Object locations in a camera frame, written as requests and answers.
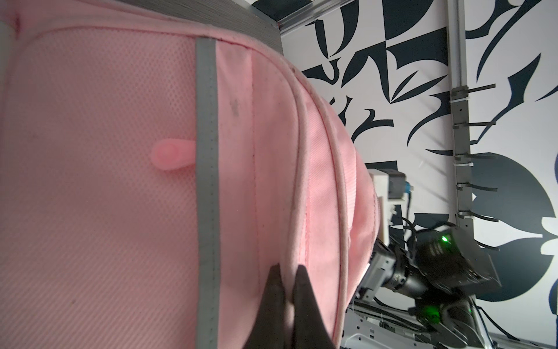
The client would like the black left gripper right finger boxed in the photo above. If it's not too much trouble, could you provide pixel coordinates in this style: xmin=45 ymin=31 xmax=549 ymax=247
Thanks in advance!
xmin=292 ymin=265 xmax=335 ymax=349

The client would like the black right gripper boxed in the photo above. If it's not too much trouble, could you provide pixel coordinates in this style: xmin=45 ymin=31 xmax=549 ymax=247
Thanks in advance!
xmin=355 ymin=240 xmax=430 ymax=301

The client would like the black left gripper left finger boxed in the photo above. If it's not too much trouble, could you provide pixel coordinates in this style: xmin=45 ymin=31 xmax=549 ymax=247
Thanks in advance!
xmin=244 ymin=265 xmax=286 ymax=349

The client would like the pink student backpack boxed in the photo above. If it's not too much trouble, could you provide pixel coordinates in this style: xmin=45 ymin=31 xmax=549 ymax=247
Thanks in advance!
xmin=1 ymin=1 xmax=379 ymax=348

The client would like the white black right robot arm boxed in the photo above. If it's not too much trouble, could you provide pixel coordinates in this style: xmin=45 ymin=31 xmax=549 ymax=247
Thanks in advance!
xmin=350 ymin=222 xmax=501 ymax=348

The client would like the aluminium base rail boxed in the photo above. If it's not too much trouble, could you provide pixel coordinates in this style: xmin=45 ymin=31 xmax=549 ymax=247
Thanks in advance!
xmin=340 ymin=302 xmax=552 ymax=348

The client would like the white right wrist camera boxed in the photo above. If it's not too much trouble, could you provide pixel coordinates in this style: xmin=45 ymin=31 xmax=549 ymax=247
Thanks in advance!
xmin=368 ymin=169 xmax=413 ymax=246

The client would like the black wall hook rail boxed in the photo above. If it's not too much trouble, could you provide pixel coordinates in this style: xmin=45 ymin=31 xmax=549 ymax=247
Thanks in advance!
xmin=450 ymin=84 xmax=499 ymax=236

